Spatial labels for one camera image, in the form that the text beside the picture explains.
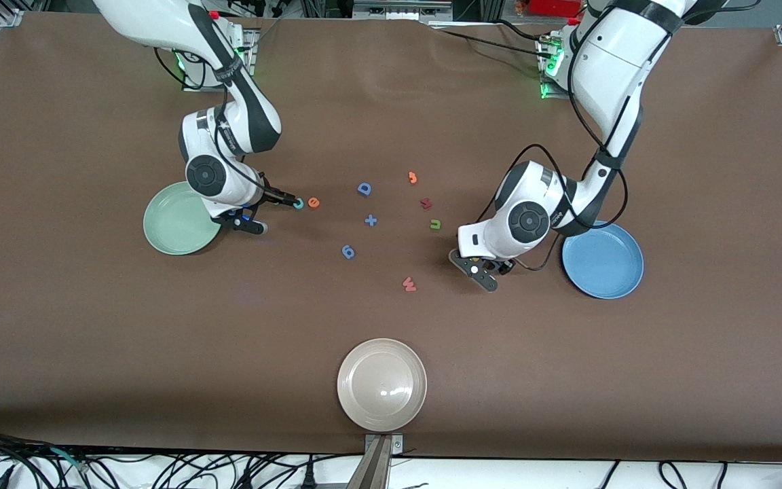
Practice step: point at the blue plate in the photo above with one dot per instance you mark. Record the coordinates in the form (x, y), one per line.
(605, 265)

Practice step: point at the aluminium frame rail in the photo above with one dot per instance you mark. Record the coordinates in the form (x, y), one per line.
(401, 8)

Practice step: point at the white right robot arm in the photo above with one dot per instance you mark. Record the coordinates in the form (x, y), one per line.
(160, 20)

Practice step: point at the pink foam letter w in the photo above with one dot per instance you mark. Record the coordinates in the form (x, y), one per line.
(408, 286)

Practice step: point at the blue foam letter D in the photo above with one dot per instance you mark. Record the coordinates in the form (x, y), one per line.
(360, 188)

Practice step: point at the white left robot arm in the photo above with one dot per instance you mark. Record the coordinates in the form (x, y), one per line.
(608, 61)

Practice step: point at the pale green plate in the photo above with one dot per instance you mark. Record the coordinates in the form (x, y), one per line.
(174, 231)

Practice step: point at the blue foam letter g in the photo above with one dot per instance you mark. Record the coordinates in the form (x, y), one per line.
(344, 252)

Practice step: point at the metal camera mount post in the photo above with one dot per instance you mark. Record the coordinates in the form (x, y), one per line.
(374, 465)

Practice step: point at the red box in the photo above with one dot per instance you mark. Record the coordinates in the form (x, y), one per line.
(554, 7)

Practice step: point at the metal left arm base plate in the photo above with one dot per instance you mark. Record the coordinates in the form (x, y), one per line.
(546, 92)

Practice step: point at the beige plate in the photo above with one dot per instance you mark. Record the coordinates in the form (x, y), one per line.
(381, 385)

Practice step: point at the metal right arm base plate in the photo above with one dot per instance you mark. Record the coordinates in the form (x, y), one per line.
(250, 47)

